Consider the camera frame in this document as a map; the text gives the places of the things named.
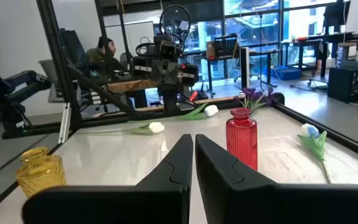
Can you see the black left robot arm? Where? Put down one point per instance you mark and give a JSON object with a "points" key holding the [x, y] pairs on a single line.
{"points": [[169, 98]]}

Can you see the blue plastic bin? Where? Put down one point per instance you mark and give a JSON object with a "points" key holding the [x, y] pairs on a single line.
{"points": [[286, 73]]}

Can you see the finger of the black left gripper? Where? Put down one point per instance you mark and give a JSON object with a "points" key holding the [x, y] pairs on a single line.
{"points": [[159, 71], [172, 72]]}

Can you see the black monitor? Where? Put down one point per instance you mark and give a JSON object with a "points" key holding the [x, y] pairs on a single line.
{"points": [[336, 14]]}

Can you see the wooden desk top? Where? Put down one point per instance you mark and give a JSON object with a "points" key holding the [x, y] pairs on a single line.
{"points": [[129, 84]]}

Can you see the red ribbed glass vase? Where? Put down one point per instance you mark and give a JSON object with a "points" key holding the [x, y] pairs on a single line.
{"points": [[241, 140]]}

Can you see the black idle robot arm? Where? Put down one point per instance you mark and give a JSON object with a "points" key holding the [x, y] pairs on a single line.
{"points": [[20, 90]]}

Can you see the person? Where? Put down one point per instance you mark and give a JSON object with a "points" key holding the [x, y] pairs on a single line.
{"points": [[99, 59]]}

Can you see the yellow textured glass vase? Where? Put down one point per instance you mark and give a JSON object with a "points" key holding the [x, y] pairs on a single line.
{"points": [[40, 177]]}

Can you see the small cardboard box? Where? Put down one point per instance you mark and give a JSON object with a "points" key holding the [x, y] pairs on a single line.
{"points": [[210, 50]]}

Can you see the black desk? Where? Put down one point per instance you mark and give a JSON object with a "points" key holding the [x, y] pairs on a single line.
{"points": [[259, 53], [303, 43]]}

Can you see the black aluminium table frame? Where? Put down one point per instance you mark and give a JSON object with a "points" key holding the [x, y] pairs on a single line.
{"points": [[59, 62]]}

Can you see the dark office chair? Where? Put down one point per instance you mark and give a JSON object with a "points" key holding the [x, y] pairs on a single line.
{"points": [[71, 46]]}

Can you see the green flower stems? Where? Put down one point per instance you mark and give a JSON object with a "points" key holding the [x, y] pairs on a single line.
{"points": [[156, 127]]}

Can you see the white artificial tulip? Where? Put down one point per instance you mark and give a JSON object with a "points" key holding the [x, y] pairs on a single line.
{"points": [[210, 110]]}

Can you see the blue white artificial flower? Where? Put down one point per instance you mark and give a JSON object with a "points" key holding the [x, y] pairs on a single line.
{"points": [[317, 144]]}

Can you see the silver aluminium bracket strip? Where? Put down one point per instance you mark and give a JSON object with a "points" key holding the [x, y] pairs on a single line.
{"points": [[64, 123]]}

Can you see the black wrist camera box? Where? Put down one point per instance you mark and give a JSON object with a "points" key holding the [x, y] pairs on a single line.
{"points": [[168, 49]]}

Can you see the black computer tower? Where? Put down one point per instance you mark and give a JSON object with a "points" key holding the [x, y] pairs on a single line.
{"points": [[345, 84]]}

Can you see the red plastic part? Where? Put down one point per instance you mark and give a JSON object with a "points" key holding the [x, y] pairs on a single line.
{"points": [[193, 96]]}

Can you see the purple artificial flower bunch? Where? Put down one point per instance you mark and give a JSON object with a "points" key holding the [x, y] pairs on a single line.
{"points": [[250, 93]]}

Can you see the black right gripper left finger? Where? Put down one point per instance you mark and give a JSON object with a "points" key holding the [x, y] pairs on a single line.
{"points": [[120, 205]]}

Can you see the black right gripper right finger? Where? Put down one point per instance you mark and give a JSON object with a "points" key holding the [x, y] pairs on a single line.
{"points": [[259, 205]]}

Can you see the grey office chair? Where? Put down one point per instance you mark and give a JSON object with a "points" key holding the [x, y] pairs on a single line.
{"points": [[50, 74]]}

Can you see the whiteboard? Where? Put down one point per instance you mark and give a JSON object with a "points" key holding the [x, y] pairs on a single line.
{"points": [[135, 34]]}

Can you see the black dotted screen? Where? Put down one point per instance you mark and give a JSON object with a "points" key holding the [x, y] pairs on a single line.
{"points": [[225, 46]]}

